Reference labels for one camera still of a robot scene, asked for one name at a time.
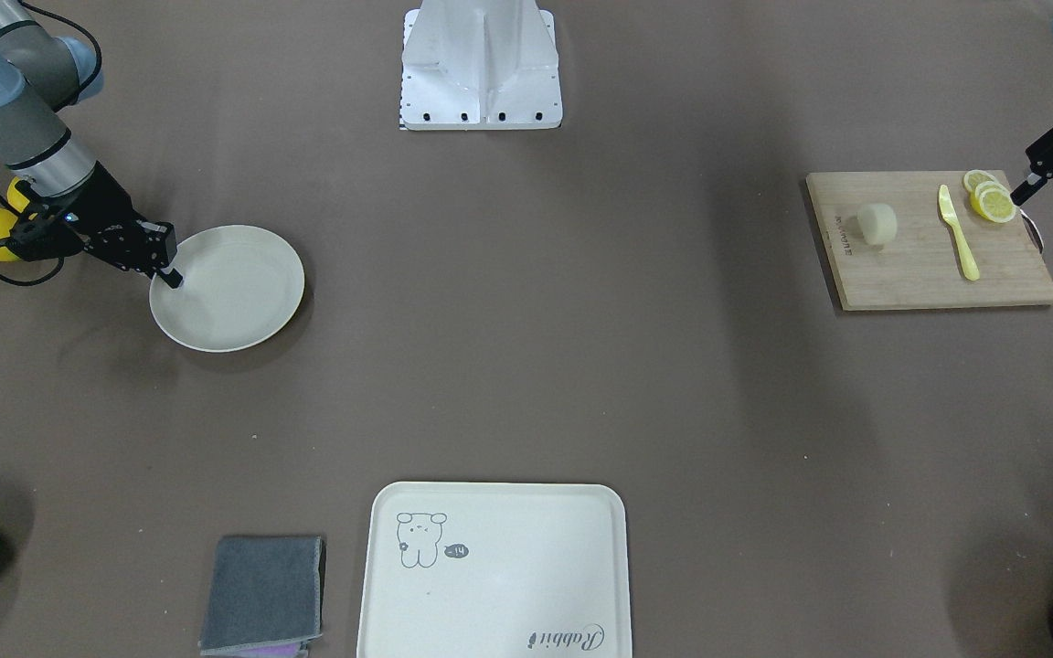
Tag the yellow plastic knife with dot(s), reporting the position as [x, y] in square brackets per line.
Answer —
[968, 265]

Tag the lemon slice middle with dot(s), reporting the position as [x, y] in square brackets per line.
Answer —
[989, 187]

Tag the bamboo cutting board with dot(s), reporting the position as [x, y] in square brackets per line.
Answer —
[919, 269]

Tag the folded grey cloth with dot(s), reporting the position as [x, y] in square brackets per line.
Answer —
[265, 596]

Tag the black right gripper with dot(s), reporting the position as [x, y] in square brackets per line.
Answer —
[109, 203]

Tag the lemon slice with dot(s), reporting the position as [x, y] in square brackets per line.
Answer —
[995, 208]
[989, 187]
[975, 177]

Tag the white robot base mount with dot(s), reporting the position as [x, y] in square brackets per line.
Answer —
[479, 66]

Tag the yellow lemon near lime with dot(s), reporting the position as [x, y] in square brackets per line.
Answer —
[16, 199]

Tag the cream rabbit serving tray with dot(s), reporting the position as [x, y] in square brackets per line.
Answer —
[458, 569]

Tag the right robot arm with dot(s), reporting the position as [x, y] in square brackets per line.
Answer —
[40, 75]

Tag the lemon slice back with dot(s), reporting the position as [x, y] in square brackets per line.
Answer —
[975, 177]

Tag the round cream plate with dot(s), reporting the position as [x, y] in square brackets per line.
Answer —
[241, 285]

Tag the lemon slice front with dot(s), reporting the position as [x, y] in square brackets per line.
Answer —
[995, 208]

